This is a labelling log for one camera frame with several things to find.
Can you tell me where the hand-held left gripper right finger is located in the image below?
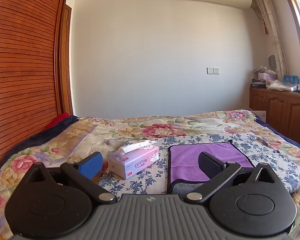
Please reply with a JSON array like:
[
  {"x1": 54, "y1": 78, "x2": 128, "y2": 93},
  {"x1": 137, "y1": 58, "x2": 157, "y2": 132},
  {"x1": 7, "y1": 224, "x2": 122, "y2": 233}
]
[{"x1": 184, "y1": 151, "x2": 288, "y2": 204}]

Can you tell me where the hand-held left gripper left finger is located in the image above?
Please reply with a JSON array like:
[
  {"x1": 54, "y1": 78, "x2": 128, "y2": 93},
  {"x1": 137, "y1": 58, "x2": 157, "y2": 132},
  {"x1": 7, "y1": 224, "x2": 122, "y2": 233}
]
[{"x1": 14, "y1": 151, "x2": 117, "y2": 204}]

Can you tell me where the purple towel with black trim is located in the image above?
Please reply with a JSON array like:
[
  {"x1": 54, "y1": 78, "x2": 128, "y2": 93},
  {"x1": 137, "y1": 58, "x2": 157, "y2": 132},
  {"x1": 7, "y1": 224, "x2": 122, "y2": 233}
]
[{"x1": 167, "y1": 140, "x2": 255, "y2": 195}]

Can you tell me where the blue floral white cloth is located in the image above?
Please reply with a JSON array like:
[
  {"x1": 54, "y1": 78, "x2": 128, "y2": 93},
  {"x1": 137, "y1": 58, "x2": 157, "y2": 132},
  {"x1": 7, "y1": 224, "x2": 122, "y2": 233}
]
[{"x1": 98, "y1": 132, "x2": 300, "y2": 196}]

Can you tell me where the pink and white tissue box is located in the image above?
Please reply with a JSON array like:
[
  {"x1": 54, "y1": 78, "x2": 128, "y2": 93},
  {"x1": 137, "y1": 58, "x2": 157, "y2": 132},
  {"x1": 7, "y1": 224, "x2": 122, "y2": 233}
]
[{"x1": 106, "y1": 141, "x2": 160, "y2": 180}]

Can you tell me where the red cloth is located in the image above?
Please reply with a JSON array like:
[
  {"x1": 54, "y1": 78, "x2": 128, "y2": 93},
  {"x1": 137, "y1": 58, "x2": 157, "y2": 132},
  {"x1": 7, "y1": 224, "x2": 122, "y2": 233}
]
[{"x1": 43, "y1": 112, "x2": 71, "y2": 131}]

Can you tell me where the dark blue blanket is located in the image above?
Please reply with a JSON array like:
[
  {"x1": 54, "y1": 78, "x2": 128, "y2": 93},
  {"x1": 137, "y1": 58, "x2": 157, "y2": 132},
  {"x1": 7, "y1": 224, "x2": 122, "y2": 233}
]
[{"x1": 0, "y1": 115, "x2": 81, "y2": 180}]

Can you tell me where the pink floral bed blanket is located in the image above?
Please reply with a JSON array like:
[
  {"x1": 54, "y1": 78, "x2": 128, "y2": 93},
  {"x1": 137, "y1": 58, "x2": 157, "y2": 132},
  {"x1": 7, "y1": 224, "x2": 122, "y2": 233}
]
[{"x1": 0, "y1": 109, "x2": 300, "y2": 240}]

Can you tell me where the white paper bag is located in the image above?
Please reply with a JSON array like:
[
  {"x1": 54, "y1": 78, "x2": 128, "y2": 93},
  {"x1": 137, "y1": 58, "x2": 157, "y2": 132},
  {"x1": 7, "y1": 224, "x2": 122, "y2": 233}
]
[{"x1": 250, "y1": 109, "x2": 267, "y2": 123}]

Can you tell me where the wooden cabinet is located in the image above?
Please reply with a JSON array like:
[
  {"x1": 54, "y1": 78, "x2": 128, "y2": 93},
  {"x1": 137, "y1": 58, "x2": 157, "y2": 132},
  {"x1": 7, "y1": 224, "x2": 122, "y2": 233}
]
[{"x1": 249, "y1": 86, "x2": 300, "y2": 152}]

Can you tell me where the stack of dark books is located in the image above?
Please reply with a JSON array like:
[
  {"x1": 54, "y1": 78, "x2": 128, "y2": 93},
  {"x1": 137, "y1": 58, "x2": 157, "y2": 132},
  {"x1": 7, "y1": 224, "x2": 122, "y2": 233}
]
[{"x1": 251, "y1": 78, "x2": 267, "y2": 89}]

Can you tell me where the white plastic bag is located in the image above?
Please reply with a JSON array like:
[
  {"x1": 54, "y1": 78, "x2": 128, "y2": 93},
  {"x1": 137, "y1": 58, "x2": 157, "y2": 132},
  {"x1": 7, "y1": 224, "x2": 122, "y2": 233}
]
[{"x1": 266, "y1": 79, "x2": 298, "y2": 92}]

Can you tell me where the clear plastic bag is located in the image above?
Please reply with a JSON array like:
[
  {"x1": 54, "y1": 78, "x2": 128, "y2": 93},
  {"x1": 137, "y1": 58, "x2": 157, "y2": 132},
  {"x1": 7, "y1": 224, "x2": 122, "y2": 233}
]
[{"x1": 253, "y1": 66, "x2": 277, "y2": 74}]

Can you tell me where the blue box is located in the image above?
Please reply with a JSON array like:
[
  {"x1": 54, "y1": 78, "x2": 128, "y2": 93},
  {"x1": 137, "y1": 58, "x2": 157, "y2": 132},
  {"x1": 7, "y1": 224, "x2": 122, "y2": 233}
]
[{"x1": 283, "y1": 74, "x2": 300, "y2": 86}]

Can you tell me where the grey oval racket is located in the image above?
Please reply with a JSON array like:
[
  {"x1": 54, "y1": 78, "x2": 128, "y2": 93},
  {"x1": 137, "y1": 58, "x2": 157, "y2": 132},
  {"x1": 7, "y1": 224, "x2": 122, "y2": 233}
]
[{"x1": 268, "y1": 55, "x2": 278, "y2": 72}]

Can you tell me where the floral cream curtain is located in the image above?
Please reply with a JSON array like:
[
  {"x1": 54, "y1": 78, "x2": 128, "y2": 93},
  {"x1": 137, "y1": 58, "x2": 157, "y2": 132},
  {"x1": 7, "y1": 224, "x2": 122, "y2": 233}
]
[{"x1": 249, "y1": 0, "x2": 289, "y2": 79}]

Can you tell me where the wooden door frame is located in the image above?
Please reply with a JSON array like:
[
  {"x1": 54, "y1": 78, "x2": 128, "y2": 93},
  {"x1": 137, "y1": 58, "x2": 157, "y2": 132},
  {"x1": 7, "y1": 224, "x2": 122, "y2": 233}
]
[{"x1": 57, "y1": 3, "x2": 74, "y2": 116}]

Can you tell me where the wooden window frame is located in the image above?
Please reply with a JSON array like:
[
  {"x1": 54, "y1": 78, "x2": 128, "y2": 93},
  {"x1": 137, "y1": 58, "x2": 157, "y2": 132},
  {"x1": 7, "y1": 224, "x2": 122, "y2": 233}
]
[{"x1": 279, "y1": 0, "x2": 300, "y2": 81}]

